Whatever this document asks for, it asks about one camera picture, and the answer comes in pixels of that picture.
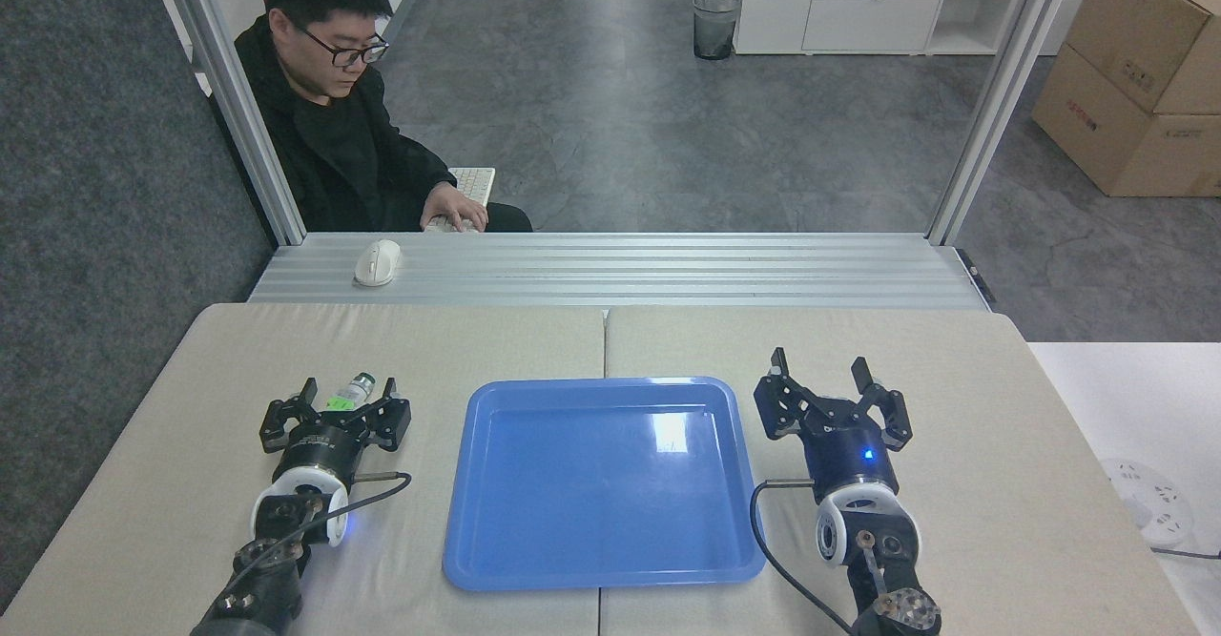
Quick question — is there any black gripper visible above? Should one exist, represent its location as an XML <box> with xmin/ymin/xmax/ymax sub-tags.
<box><xmin>754</xmin><ymin>348</ymin><xmax>914</xmax><ymax>492</ymax></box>
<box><xmin>259</xmin><ymin>378</ymin><xmax>413</xmax><ymax>482</ymax></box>

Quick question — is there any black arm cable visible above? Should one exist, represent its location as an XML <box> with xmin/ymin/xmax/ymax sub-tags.
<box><xmin>749</xmin><ymin>479</ymin><xmax>857</xmax><ymax>636</ymax></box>
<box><xmin>219</xmin><ymin>470</ymin><xmax>414</xmax><ymax>604</ymax></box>

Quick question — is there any person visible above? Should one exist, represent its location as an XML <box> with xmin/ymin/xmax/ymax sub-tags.
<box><xmin>234</xmin><ymin>0</ymin><xmax>533</xmax><ymax>234</ymax></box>

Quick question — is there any white computer mouse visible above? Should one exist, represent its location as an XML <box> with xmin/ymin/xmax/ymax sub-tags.
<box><xmin>354</xmin><ymin>239</ymin><xmax>403</xmax><ymax>288</ymax></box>

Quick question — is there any white keyboard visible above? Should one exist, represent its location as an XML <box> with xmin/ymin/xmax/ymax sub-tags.
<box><xmin>424</xmin><ymin>167</ymin><xmax>497</xmax><ymax>234</ymax></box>

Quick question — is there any green and silver switch part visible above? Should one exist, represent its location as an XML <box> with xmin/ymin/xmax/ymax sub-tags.
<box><xmin>327</xmin><ymin>372</ymin><xmax>377</xmax><ymax>414</ymax></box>

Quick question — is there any small brown cardboard box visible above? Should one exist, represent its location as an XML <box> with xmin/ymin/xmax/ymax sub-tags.
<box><xmin>1065</xmin><ymin>0</ymin><xmax>1221</xmax><ymax>116</ymax></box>

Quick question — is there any person's hand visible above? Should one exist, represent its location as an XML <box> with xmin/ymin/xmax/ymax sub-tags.
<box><xmin>421</xmin><ymin>183</ymin><xmax>490</xmax><ymax>234</ymax></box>

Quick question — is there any white drawer cabinet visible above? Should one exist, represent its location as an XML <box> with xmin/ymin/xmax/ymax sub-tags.
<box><xmin>715</xmin><ymin>0</ymin><xmax>1026</xmax><ymax>56</ymax></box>

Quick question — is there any white side table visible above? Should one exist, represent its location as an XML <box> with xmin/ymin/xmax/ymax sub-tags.
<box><xmin>1028</xmin><ymin>342</ymin><xmax>1221</xmax><ymax>636</ymax></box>

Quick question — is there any silver aluminium post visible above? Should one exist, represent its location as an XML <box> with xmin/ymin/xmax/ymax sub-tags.
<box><xmin>927</xmin><ymin>0</ymin><xmax>1084</xmax><ymax>246</ymax></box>
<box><xmin>153</xmin><ymin>0</ymin><xmax>306</xmax><ymax>246</ymax></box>

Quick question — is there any beige table mat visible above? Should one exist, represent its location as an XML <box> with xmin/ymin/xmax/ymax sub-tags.
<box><xmin>599</xmin><ymin>306</ymin><xmax>1201</xmax><ymax>636</ymax></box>
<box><xmin>0</xmin><ymin>304</ymin><xmax>608</xmax><ymax>636</ymax></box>

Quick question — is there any ribbed aluminium platform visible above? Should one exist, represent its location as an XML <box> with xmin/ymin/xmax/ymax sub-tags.
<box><xmin>248</xmin><ymin>232</ymin><xmax>990</xmax><ymax>311</ymax></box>

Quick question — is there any round white power socket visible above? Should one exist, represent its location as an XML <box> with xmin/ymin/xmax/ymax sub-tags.
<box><xmin>1099</xmin><ymin>458</ymin><xmax>1194</xmax><ymax>548</ymax></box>

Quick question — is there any grey mesh waste bin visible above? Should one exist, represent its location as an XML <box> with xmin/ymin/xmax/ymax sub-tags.
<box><xmin>693</xmin><ymin>0</ymin><xmax>740</xmax><ymax>61</ymax></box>

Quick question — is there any large brown cardboard box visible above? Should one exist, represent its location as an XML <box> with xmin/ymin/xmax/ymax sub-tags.
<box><xmin>1031</xmin><ymin>43</ymin><xmax>1221</xmax><ymax>198</ymax></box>

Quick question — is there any blue plastic tray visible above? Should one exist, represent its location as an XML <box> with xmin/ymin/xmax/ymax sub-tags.
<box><xmin>442</xmin><ymin>377</ymin><xmax>767</xmax><ymax>592</ymax></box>

